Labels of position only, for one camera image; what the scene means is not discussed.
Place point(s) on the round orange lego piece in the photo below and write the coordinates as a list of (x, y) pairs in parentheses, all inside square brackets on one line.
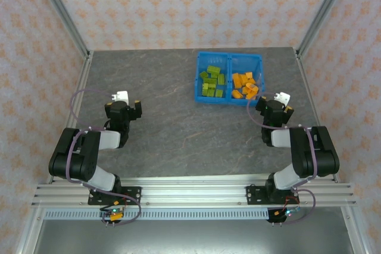
[(252, 90)]

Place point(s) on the orange arched lego brick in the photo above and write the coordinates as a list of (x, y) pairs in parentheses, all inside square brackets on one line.
[(237, 94)]

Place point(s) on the blue plastic bin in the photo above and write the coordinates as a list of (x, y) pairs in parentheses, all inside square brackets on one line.
[(208, 59), (245, 62)]

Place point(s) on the green L-shaped lego brick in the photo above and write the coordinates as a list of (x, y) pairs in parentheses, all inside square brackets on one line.
[(204, 75)]

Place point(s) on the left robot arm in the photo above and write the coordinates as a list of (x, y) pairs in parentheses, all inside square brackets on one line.
[(80, 164)]

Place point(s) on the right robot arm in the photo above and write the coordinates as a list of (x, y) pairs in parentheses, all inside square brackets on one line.
[(309, 159)]

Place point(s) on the grey metal sheet panel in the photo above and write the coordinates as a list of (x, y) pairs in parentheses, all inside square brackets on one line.
[(190, 239)]

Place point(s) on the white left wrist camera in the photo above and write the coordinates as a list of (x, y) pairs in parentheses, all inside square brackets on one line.
[(122, 96)]

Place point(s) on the aluminium table edge rail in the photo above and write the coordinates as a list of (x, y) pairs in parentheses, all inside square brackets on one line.
[(304, 75), (84, 75)]

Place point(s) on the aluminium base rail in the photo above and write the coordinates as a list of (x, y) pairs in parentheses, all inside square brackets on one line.
[(193, 190)]

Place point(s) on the aluminium frame post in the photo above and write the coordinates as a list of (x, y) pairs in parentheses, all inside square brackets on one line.
[(63, 13), (321, 13)]

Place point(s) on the aluminium lower frame rail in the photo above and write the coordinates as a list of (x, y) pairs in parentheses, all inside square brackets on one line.
[(29, 230), (354, 230)]

